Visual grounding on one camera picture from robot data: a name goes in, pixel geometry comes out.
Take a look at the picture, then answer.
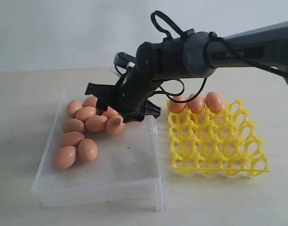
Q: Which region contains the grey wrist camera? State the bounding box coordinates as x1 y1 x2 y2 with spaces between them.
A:
114 52 136 69

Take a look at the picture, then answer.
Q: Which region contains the yellow plastic egg rack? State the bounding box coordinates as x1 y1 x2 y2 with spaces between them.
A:
168 99 269 177

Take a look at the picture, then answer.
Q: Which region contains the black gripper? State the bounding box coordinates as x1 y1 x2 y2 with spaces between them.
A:
85 68 162 124

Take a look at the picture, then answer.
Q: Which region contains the black cable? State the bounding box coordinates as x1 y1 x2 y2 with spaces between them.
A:
114 10 288 104

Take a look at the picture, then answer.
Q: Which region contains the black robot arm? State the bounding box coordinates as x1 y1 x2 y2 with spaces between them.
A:
85 21 288 123

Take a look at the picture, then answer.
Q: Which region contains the clear plastic tray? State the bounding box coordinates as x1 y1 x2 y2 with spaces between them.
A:
32 88 165 211

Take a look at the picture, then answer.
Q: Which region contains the brown egg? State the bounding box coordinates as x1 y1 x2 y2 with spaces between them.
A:
59 131 85 147
187 95 205 114
52 145 77 170
106 115 124 136
66 100 83 118
78 139 98 162
62 119 85 133
83 96 98 107
102 106 119 119
75 106 96 122
205 91 223 113
85 115 108 132
169 95 186 113

